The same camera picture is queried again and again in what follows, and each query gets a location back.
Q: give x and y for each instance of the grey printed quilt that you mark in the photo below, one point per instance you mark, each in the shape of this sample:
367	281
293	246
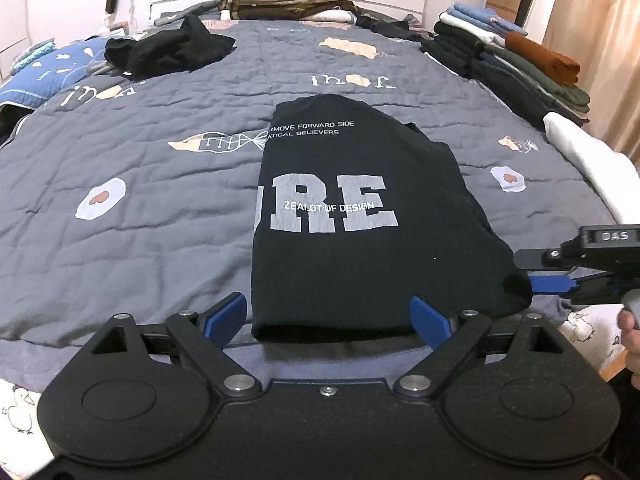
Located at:
150	240

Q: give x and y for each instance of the blue patterned pillow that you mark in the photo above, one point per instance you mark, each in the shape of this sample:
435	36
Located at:
45	77

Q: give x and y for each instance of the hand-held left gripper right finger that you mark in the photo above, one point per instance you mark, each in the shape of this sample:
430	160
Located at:
430	321

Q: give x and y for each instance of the beige curtain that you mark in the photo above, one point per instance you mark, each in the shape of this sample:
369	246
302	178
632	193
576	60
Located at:
590	20

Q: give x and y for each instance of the cream garment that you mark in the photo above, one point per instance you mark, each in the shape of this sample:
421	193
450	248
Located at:
335	16

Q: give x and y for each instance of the dark crumpled clothes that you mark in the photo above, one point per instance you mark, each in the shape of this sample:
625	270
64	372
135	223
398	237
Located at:
390	27

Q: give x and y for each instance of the person's right hand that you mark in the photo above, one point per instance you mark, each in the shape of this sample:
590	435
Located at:
631	340

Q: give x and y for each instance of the white duck print sheet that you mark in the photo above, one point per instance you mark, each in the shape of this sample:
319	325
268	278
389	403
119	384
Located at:
20	405

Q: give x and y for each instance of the stack of folded clothes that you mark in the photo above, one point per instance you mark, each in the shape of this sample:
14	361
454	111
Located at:
500	75

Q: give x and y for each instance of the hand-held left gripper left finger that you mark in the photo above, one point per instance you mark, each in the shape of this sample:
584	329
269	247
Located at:
225	316

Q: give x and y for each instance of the folded khaki clothes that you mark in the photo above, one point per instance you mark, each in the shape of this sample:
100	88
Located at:
280	2

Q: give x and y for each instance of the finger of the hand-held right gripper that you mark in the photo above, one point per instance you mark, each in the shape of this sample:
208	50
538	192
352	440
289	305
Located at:
550	284
532	259

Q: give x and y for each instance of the crumpled black garment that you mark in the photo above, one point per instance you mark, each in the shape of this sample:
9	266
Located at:
170	50

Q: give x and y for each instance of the black printed t-shirt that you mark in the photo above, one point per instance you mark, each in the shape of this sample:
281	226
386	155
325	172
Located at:
360	260

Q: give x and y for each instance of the white folded garment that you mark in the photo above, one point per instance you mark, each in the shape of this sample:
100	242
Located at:
590	160

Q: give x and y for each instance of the teal knit cloth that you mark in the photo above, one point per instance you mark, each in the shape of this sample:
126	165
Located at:
35	55

